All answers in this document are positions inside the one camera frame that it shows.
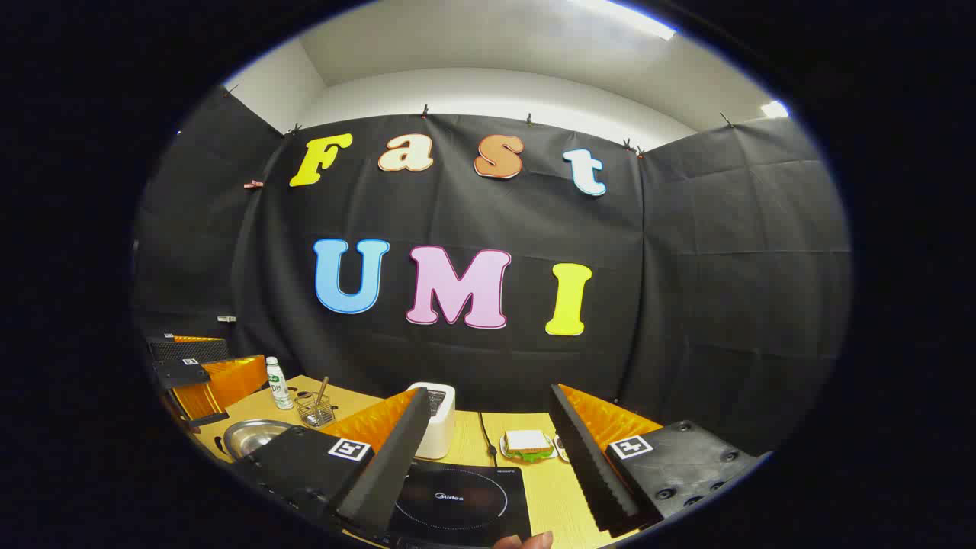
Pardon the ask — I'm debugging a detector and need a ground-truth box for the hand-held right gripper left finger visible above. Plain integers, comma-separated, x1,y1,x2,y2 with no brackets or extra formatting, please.
227,387,432,536

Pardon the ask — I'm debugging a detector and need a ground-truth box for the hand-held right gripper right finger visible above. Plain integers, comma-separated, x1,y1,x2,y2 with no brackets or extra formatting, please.
549,383,765,538

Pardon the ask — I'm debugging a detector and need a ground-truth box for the stainless steel pot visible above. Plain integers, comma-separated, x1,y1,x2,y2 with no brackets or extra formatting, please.
216,419,297,461

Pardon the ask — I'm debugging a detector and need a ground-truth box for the black induction cooktop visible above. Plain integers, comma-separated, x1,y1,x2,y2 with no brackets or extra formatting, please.
385,460,533,548

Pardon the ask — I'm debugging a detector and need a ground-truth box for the white green drink bottle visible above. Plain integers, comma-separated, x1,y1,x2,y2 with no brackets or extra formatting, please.
265,356,294,411

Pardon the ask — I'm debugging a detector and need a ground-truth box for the white plate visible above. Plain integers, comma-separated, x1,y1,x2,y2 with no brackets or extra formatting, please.
499,432,557,464

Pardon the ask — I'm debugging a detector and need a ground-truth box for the white toaster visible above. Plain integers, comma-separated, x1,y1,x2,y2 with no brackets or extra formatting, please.
406,382,458,460

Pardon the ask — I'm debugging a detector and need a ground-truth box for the sandwich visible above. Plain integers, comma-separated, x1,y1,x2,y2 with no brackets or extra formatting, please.
506,429,554,459

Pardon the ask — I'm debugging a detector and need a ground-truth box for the black backdrop cloth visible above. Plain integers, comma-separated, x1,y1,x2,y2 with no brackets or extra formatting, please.
133,85,853,458

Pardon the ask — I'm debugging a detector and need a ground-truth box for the metal wire basket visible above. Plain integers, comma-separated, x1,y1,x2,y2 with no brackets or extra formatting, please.
294,391,337,428

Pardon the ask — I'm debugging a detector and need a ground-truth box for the black power cable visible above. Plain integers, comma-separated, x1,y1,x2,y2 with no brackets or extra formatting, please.
478,412,499,467

